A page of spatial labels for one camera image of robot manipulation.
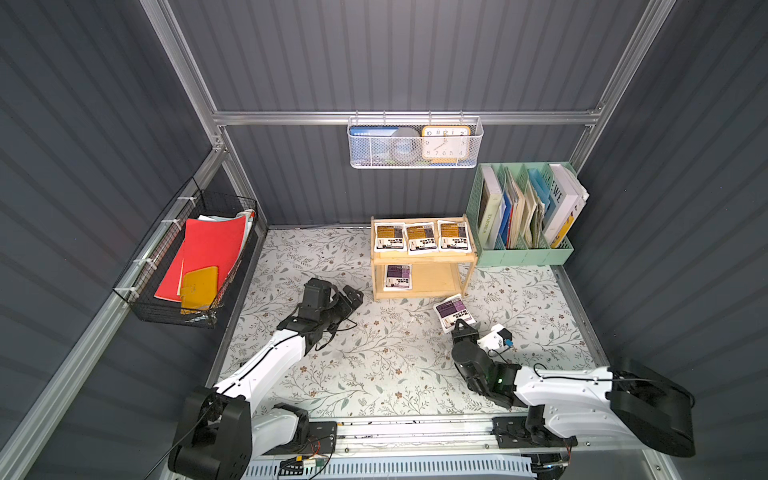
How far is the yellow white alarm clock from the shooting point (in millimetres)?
885

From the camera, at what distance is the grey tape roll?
876 millimetres

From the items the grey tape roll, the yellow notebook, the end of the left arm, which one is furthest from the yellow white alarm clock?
the yellow notebook
